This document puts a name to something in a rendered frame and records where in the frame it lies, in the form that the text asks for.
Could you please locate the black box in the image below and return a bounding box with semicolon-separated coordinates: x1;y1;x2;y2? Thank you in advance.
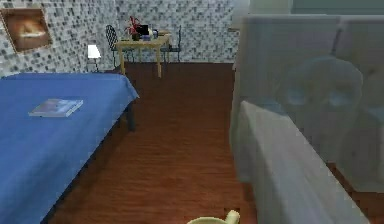
136;24;150;37

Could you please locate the brown framed picture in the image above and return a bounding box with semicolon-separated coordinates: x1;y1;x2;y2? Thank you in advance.
0;7;54;54

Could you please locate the blue bed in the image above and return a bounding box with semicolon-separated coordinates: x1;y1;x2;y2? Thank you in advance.
0;72;140;224

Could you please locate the grey blue book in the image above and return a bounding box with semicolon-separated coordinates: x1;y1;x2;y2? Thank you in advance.
27;98;84;118

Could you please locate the light wooden table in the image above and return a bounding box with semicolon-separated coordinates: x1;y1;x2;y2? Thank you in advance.
114;33;172;79

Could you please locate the cream yellow mug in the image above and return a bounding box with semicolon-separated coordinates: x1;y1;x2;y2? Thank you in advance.
186;209;241;224

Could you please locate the red house plant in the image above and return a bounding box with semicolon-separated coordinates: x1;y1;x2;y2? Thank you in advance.
124;15;142;42

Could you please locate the pale grey sofa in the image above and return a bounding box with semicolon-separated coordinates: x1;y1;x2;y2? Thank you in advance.
229;13;384;224

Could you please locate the white table lamp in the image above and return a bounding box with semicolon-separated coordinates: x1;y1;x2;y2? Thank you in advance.
86;44;102;73

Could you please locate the black wire chair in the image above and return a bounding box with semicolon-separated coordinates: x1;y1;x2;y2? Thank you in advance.
159;25;183;64
105;24;136;69

